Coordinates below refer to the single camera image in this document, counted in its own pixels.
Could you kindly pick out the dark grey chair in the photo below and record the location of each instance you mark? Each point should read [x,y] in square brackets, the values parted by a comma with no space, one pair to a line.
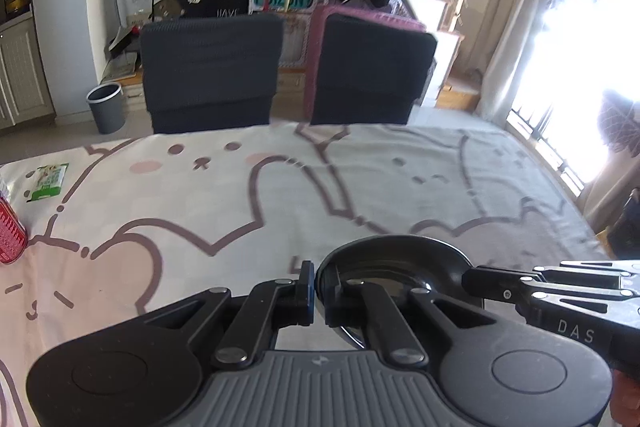
[370,72]
[210,72]

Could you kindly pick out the red drink can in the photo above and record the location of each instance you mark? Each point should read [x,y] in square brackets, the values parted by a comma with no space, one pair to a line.
[10,232]

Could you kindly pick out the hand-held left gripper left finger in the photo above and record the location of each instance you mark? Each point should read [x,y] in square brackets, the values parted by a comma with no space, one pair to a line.
[309,287]

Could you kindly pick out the yellow kettle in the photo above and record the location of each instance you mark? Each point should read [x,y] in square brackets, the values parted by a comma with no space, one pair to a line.
[15,2]

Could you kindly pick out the small oval steel bowl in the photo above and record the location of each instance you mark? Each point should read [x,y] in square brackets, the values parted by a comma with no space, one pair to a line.
[400,257]

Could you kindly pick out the black banner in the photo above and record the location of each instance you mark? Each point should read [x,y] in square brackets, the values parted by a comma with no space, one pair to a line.
[215,4]

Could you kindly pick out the beige curtain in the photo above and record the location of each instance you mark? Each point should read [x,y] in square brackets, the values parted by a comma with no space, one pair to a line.
[520,32]

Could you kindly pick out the green snack packet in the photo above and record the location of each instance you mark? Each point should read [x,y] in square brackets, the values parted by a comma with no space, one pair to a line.
[47,181]

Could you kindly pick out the grey lower kitchen cabinet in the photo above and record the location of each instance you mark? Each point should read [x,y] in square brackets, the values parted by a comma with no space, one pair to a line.
[22,72]

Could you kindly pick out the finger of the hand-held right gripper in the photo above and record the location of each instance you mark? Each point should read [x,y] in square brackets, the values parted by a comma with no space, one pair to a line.
[495,287]
[600,267]

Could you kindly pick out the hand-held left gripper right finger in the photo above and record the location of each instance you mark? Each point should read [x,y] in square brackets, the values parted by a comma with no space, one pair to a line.
[342,307]

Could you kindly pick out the grey trash bin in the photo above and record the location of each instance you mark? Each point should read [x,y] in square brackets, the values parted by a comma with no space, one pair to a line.
[106,109]

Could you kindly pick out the cartoon printed tablecloth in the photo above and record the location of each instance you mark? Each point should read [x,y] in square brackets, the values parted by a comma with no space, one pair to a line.
[250,217]

